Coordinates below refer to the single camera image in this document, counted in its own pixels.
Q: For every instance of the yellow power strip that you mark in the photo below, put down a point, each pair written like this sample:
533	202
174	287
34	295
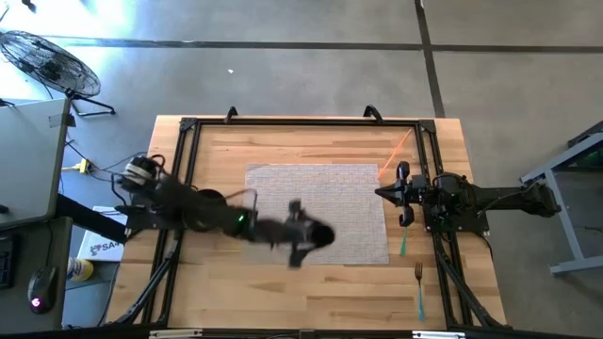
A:
83	166

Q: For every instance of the grey metal cart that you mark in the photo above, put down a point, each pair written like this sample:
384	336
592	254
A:
551	188

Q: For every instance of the grey woven placemat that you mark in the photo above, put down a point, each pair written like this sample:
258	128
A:
330	188

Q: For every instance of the black computer mouse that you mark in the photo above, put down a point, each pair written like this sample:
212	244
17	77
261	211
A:
42	287

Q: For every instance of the white cardboard box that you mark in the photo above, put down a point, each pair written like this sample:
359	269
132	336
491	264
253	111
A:
101	237

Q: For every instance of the black keyboard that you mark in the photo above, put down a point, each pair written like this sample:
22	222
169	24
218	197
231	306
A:
4	261

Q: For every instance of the silver frame bracket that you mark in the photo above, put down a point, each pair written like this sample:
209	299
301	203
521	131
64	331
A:
175	334
438	334

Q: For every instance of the dark desk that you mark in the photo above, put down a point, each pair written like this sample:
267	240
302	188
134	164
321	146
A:
19	320

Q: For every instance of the black aluminium table frame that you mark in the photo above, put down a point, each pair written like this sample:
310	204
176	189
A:
306	122

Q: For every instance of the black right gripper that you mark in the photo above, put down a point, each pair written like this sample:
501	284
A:
409	193

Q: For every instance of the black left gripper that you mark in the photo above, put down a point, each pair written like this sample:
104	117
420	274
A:
287	233

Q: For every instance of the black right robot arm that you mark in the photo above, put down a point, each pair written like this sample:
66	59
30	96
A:
490	195

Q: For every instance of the grey side table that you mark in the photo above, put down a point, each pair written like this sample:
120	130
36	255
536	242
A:
28	160

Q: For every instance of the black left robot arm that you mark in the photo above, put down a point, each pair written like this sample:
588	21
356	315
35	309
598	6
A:
188	207

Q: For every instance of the yellow wipes container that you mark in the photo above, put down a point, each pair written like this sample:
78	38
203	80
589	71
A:
81	269

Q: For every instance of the black floor fan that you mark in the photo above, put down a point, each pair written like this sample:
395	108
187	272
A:
47	63

